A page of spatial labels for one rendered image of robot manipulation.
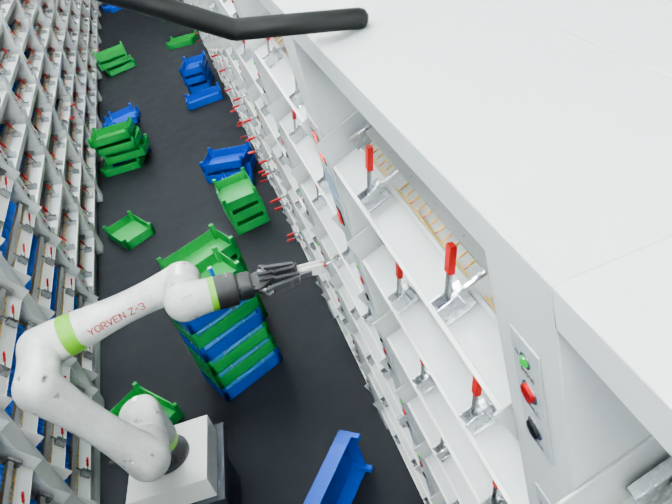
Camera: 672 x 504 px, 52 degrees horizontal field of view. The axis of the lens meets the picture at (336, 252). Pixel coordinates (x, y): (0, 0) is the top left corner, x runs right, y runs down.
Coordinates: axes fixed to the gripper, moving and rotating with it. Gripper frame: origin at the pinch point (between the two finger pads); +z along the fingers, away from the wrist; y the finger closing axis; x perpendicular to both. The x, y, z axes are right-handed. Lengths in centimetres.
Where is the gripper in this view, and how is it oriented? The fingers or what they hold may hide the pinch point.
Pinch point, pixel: (310, 269)
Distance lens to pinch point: 186.8
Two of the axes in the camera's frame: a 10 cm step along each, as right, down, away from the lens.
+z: 9.5, -2.4, 1.8
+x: -1.0, -8.3, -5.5
